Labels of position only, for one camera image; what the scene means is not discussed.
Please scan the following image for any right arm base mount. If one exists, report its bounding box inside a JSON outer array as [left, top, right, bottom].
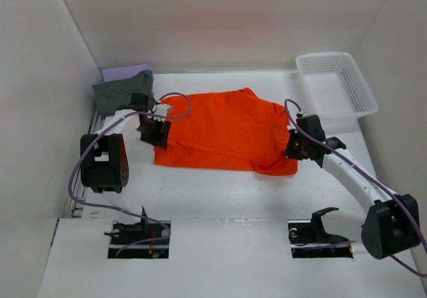
[[288, 207, 353, 259]]

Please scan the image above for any orange t-shirt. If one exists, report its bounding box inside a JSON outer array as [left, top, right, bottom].
[[154, 88, 298, 176]]

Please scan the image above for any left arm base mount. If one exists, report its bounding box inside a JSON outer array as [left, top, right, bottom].
[[104, 219, 171, 259]]

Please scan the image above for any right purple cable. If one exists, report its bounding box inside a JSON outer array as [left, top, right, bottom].
[[284, 98, 427, 277]]

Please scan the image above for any white plastic laundry basket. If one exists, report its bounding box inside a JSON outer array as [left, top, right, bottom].
[[296, 52, 378, 119]]

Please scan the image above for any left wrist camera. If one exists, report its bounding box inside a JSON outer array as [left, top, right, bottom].
[[155, 103, 173, 117]]

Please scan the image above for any grey t-shirt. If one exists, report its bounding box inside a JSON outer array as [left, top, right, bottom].
[[92, 70, 154, 117]]

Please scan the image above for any purple t-shirt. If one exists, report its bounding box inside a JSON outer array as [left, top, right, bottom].
[[101, 63, 154, 82]]

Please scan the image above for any aluminium rail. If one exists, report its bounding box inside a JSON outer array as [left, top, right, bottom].
[[63, 105, 105, 218]]

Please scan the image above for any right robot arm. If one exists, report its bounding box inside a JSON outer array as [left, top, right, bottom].
[[284, 113, 426, 259]]

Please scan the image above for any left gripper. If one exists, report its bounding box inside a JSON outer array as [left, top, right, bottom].
[[136, 116, 170, 150]]

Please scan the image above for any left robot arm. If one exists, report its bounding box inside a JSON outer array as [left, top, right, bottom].
[[78, 93, 173, 244]]

